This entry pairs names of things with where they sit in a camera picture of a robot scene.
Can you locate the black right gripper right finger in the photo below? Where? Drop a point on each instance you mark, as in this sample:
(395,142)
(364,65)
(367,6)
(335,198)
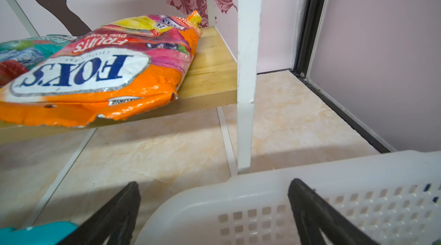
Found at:
(315,219)

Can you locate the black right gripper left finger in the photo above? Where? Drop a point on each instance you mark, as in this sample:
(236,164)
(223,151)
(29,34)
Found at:
(113,224)

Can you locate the orange Fox's candy bag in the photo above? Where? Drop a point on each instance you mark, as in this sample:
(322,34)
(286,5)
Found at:
(117,71)

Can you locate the green mint candy bag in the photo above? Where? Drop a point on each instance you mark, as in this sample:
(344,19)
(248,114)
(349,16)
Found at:
(20,56)

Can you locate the teal plastic basket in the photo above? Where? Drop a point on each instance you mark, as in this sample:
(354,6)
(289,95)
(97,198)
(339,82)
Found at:
(48,234)

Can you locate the white plastic basket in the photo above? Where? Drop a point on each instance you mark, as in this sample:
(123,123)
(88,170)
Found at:
(394,198)

